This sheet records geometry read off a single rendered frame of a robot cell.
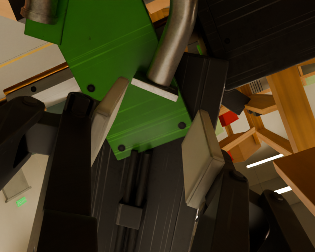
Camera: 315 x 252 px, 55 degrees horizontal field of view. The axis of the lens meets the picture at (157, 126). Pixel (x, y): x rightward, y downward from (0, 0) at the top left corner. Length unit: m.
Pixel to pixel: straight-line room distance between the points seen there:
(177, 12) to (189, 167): 0.20
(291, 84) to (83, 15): 0.90
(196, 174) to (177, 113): 0.24
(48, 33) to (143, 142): 0.18
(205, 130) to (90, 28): 0.24
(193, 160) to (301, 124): 1.03
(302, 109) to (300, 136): 0.10
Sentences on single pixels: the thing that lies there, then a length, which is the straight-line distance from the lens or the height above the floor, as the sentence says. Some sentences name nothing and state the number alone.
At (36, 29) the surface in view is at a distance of 0.40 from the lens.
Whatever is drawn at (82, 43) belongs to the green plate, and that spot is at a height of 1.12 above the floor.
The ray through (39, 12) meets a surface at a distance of 0.36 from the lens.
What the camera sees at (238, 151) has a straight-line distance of 4.38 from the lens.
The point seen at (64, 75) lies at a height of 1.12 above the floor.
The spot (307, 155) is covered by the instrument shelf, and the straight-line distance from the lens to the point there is 0.93.
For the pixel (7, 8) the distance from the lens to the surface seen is 0.79.
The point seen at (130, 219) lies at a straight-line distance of 0.42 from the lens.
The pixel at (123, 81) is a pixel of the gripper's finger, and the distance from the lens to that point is 0.19.
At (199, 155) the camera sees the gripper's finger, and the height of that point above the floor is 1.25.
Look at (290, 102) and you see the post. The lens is 1.17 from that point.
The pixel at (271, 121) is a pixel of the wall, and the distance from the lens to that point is 9.70.
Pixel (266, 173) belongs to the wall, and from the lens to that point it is 9.96.
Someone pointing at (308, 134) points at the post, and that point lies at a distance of 1.20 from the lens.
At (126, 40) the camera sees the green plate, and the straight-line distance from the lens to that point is 0.37.
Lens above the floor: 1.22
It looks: 4 degrees up
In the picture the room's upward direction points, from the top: 159 degrees clockwise
